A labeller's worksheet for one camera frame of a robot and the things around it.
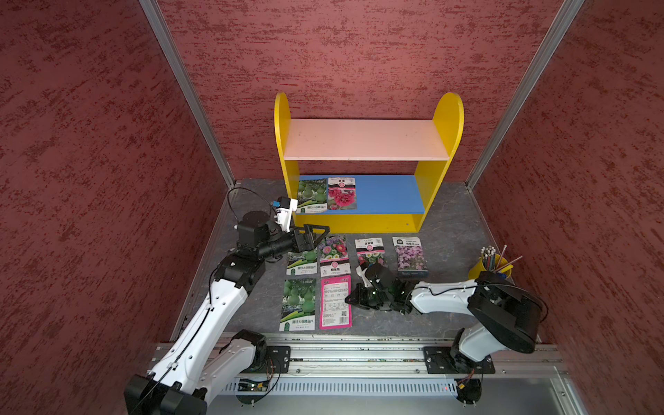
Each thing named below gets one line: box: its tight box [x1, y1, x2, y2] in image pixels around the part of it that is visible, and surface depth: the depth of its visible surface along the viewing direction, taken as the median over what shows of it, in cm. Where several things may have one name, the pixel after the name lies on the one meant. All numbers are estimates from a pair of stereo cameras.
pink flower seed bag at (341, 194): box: [326, 177, 358, 211], surface depth 99 cm
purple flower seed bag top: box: [391, 236, 429, 278], surface depth 97 cm
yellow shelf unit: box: [274, 92, 465, 233], surface depth 83 cm
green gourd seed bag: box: [285, 247, 319, 276], surface depth 96 cm
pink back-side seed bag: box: [319, 274, 353, 331], surface depth 85 cm
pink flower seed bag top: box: [354, 236, 388, 268], surface depth 100 cm
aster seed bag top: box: [319, 235, 352, 278], surface depth 97 cm
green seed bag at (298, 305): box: [279, 278, 317, 332], surface depth 86 cm
